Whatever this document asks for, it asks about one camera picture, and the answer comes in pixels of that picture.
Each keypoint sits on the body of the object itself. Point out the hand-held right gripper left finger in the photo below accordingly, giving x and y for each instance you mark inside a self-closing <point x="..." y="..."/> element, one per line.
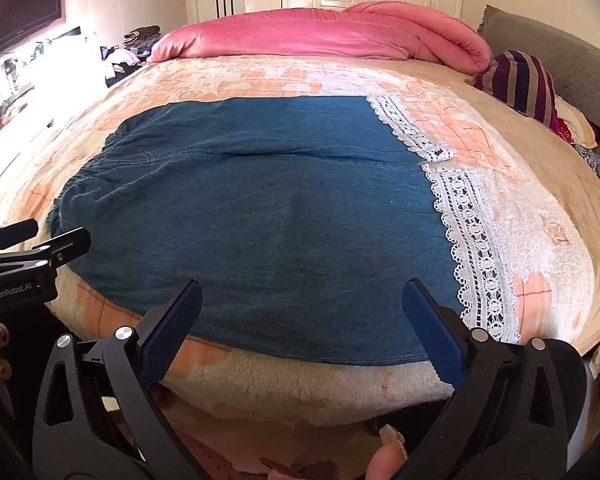
<point x="172" y="330"/>

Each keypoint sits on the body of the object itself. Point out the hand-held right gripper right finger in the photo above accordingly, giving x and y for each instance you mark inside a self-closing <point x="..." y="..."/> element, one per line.
<point x="432" y="330"/>

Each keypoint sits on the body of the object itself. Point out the person's right hand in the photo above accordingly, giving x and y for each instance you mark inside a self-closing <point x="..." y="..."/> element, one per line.
<point x="385" y="462"/>

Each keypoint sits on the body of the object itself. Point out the cream floral pillow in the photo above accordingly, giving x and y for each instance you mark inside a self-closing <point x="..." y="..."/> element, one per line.
<point x="577" y="120"/>

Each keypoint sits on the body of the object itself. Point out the cluttered white desk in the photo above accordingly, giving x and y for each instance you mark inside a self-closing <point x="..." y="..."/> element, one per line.
<point x="30" y="75"/>

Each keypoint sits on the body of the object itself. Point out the beige bed sheet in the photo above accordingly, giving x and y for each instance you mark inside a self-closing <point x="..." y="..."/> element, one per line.
<point x="540" y="150"/>

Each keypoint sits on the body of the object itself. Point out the grey quilted cushion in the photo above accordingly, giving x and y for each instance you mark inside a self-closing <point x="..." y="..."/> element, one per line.
<point x="555" y="45"/>

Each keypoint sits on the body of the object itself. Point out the heap of dark clothes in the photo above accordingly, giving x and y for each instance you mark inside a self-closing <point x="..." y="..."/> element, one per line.
<point x="135" y="45"/>

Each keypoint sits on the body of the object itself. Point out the purple striped pillow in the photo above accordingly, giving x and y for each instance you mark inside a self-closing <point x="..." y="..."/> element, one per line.
<point x="520" y="80"/>

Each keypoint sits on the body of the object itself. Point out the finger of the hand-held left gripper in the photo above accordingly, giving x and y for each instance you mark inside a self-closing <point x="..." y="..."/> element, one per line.
<point x="10" y="234"/>
<point x="67" y="247"/>

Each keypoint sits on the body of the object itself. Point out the blue denim pants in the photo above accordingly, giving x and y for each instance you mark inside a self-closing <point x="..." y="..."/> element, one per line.
<point x="260" y="240"/>

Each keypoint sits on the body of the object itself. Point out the pink quilt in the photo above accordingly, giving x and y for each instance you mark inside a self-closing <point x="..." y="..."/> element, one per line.
<point x="300" y="35"/>

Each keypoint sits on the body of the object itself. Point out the peach and white fleece blanket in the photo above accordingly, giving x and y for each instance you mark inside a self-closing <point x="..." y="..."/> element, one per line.
<point x="485" y="130"/>

